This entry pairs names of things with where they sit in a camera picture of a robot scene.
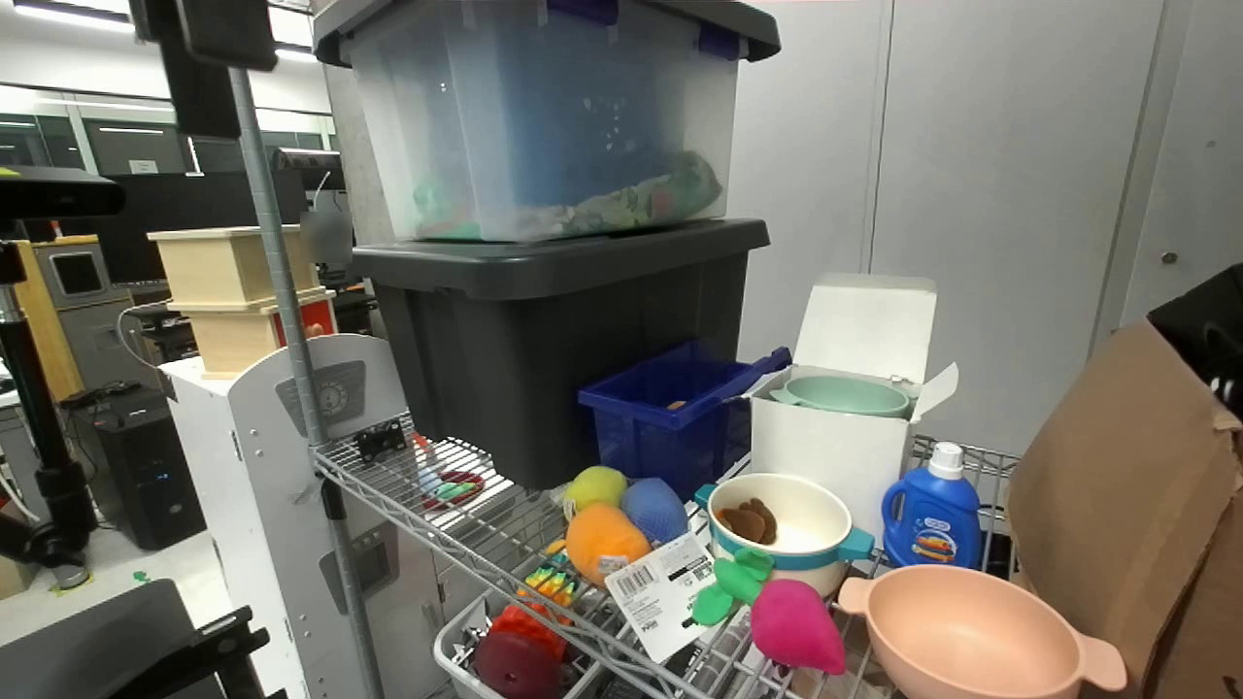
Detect beige plastic bin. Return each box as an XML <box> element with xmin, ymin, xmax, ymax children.
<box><xmin>183</xmin><ymin>288</ymin><xmax>340</xmax><ymax>381</ymax></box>
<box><xmin>147</xmin><ymin>220</ymin><xmax>323</xmax><ymax>314</ymax></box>

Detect black tripod stand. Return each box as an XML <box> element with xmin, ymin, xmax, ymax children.
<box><xmin>0</xmin><ymin>166</ymin><xmax>130</xmax><ymax>574</ymax></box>

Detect green silicone lid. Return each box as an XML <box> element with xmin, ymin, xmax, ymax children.
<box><xmin>767</xmin><ymin>368</ymin><xmax>920</xmax><ymax>421</ymax></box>

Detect pink bowl with handles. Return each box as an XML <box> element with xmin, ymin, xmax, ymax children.
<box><xmin>829</xmin><ymin>565</ymin><xmax>1130</xmax><ymax>699</ymax></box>

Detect white toy cabinet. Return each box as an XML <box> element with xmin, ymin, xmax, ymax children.
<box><xmin>164</xmin><ymin>332</ymin><xmax>450</xmax><ymax>699</ymax></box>

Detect rainbow coloured toy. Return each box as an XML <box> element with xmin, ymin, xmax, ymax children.
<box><xmin>521</xmin><ymin>556</ymin><xmax>583</xmax><ymax>609</ymax></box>

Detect black floor cabinet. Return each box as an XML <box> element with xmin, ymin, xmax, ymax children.
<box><xmin>59</xmin><ymin>385</ymin><xmax>208</xmax><ymax>547</ymax></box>

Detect dark grey storage tote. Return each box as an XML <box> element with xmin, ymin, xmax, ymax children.
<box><xmin>345</xmin><ymin>217</ymin><xmax>772</xmax><ymax>488</ymax></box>

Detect white wire basket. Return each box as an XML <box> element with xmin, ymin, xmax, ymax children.
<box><xmin>432</xmin><ymin>594</ymin><xmax>613</xmax><ymax>699</ymax></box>

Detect metal wire shelf rack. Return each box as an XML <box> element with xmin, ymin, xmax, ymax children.
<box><xmin>225</xmin><ymin>62</ymin><xmax>1042</xmax><ymax>699</ymax></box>

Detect clear storage tote grey lid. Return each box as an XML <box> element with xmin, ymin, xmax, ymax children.
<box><xmin>310</xmin><ymin>0</ymin><xmax>783</xmax><ymax>250</ymax></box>

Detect black perforated table board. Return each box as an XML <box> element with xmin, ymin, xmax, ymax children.
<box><xmin>0</xmin><ymin>574</ymin><xmax>278</xmax><ymax>699</ymax></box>

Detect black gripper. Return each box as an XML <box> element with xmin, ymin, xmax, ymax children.
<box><xmin>126</xmin><ymin>0</ymin><xmax>284</xmax><ymax>145</ymax></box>

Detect orange ball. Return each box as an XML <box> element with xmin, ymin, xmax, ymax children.
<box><xmin>561</xmin><ymin>500</ymin><xmax>651</xmax><ymax>588</ymax></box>

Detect wooden framed machine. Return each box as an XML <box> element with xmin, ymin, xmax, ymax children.
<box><xmin>12</xmin><ymin>228</ymin><xmax>169</xmax><ymax>404</ymax></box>

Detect white bowl with teal base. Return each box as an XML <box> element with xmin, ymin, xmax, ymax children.
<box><xmin>704</xmin><ymin>469</ymin><xmax>879</xmax><ymax>598</ymax></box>

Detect blue plastic storage box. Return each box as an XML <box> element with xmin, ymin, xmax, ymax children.
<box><xmin>574</xmin><ymin>341</ymin><xmax>794</xmax><ymax>500</ymax></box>

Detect small brown toy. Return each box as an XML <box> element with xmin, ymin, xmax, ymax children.
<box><xmin>718</xmin><ymin>497</ymin><xmax>783</xmax><ymax>547</ymax></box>

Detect red toy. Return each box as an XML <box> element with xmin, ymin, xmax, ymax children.
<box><xmin>468</xmin><ymin>604</ymin><xmax>574</xmax><ymax>699</ymax></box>

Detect pink plush toy green leaves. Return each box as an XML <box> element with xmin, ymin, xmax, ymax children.
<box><xmin>692</xmin><ymin>550</ymin><xmax>850</xmax><ymax>679</ymax></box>

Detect yellow ball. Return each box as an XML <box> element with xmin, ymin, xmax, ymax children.
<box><xmin>560</xmin><ymin>462</ymin><xmax>633</xmax><ymax>521</ymax></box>

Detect blue ball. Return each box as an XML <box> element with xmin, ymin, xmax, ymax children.
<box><xmin>620</xmin><ymin>475</ymin><xmax>692</xmax><ymax>547</ymax></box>

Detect white open carton box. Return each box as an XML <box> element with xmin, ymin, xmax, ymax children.
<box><xmin>744</xmin><ymin>276</ymin><xmax>963</xmax><ymax>540</ymax></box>

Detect blue bottle white cap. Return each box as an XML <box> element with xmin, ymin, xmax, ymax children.
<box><xmin>879</xmin><ymin>440</ymin><xmax>987</xmax><ymax>571</ymax></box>

